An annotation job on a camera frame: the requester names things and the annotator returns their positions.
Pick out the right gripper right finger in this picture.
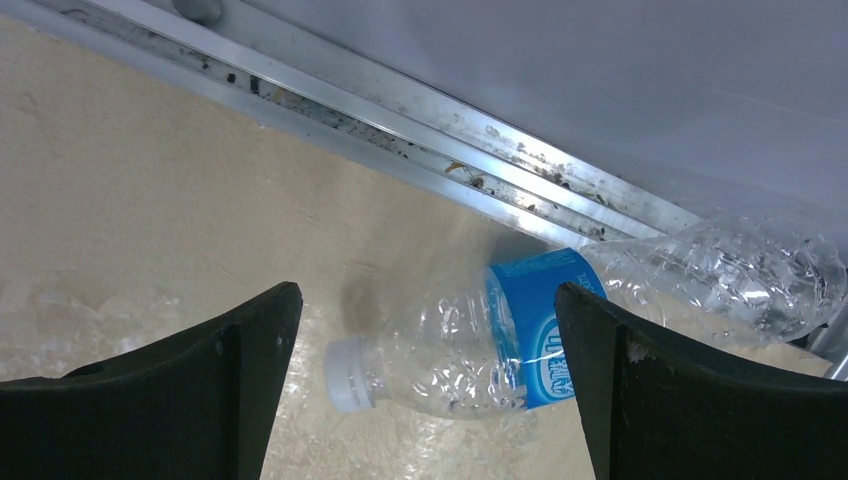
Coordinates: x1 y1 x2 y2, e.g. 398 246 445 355
555 283 847 479

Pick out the clear bottle blue label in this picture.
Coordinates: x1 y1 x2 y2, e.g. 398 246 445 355
323 214 847 420

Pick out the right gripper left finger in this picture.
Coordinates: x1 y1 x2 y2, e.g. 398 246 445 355
1 282 303 479

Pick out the aluminium table edge rail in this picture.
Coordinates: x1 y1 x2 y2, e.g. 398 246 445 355
0 0 848 382

